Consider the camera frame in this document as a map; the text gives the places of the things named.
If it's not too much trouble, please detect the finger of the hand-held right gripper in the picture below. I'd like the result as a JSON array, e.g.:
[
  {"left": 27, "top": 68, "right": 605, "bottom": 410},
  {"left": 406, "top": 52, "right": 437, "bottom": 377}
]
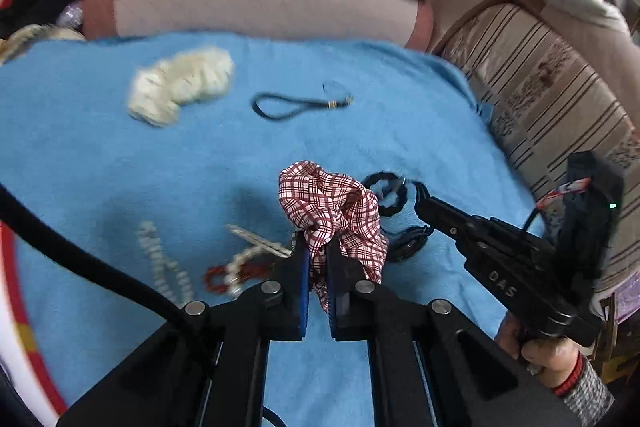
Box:
[{"left": 413, "top": 185, "right": 493, "bottom": 260}]

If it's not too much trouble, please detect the blue towel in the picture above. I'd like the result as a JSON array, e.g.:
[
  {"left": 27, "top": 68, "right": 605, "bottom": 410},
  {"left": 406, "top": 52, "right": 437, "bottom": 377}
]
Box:
[{"left": 0, "top": 31, "right": 557, "bottom": 427}]

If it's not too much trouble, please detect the striped beige sofa cushion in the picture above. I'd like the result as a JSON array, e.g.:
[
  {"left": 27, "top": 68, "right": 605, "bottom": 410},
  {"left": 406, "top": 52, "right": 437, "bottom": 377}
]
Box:
[{"left": 436, "top": 2, "right": 640, "bottom": 325}]

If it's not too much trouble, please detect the black fuzzy hair tie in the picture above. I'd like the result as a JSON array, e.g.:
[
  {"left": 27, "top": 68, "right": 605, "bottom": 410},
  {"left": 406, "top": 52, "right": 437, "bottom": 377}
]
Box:
[{"left": 360, "top": 171, "right": 426, "bottom": 217}]

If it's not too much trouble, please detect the white pearl bracelet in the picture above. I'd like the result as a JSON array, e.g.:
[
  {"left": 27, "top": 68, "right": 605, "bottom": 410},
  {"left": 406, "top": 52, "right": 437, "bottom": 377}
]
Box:
[{"left": 136, "top": 221, "right": 197, "bottom": 308}]

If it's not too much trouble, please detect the white fluffy scrunchie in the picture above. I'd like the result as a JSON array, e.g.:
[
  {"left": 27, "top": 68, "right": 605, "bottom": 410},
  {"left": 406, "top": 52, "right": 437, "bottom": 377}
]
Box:
[{"left": 126, "top": 47, "right": 237, "bottom": 128}]

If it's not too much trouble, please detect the red and pearl bead bracelet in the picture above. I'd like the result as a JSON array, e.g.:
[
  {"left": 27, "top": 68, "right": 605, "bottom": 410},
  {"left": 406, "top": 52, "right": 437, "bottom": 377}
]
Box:
[{"left": 202, "top": 243, "right": 271, "bottom": 299}]

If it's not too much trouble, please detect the red plaid scrunchie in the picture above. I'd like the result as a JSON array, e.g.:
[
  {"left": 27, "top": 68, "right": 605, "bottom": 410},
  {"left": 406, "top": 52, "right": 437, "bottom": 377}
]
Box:
[{"left": 278, "top": 161, "right": 390, "bottom": 313}]

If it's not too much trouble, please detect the silver hair clip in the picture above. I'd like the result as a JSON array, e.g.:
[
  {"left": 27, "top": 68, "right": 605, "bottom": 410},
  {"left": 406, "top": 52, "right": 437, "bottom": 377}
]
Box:
[{"left": 224, "top": 224, "right": 293, "bottom": 259}]

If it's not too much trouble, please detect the thin black hair tie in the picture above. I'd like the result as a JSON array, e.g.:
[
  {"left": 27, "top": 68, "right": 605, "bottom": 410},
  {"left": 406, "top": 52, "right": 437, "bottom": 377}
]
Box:
[{"left": 251, "top": 79, "right": 355, "bottom": 122}]

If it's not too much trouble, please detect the person's right hand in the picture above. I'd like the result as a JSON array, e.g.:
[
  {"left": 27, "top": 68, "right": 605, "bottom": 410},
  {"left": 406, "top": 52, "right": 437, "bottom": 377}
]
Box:
[{"left": 495, "top": 309, "right": 587, "bottom": 390}]

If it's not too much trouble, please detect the black ribbed hair tie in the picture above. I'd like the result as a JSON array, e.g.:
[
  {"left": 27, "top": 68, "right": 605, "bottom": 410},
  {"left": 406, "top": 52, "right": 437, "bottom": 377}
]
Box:
[{"left": 386, "top": 223, "right": 435, "bottom": 264}]

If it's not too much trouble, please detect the clear plastic bottle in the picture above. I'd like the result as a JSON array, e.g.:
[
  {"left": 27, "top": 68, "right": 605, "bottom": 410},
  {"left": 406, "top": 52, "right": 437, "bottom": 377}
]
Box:
[{"left": 56, "top": 1, "right": 85, "bottom": 28}]

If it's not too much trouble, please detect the person's right forearm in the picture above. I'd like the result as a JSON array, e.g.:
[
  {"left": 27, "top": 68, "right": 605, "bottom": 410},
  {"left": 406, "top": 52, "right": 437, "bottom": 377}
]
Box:
[{"left": 550, "top": 351, "right": 617, "bottom": 427}]

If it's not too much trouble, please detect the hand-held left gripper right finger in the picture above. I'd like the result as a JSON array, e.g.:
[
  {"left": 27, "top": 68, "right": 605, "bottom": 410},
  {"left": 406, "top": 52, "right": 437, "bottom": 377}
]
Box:
[{"left": 326, "top": 238, "right": 583, "bottom": 427}]

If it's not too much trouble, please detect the beige woven cloth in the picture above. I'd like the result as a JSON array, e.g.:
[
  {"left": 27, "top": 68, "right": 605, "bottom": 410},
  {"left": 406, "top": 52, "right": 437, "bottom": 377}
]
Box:
[{"left": 0, "top": 23, "right": 87, "bottom": 65}]

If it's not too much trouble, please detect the white cloth with red stripe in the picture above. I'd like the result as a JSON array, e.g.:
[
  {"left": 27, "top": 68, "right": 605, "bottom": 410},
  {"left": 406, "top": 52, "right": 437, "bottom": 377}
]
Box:
[{"left": 0, "top": 217, "right": 68, "bottom": 423}]

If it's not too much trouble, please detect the black cable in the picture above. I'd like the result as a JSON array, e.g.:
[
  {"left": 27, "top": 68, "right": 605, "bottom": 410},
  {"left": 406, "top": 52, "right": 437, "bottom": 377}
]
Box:
[{"left": 0, "top": 183, "right": 213, "bottom": 360}]

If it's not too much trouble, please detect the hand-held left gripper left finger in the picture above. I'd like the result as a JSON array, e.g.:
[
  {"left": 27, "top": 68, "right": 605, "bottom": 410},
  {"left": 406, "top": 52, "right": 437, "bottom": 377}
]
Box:
[{"left": 57, "top": 229, "right": 311, "bottom": 427}]

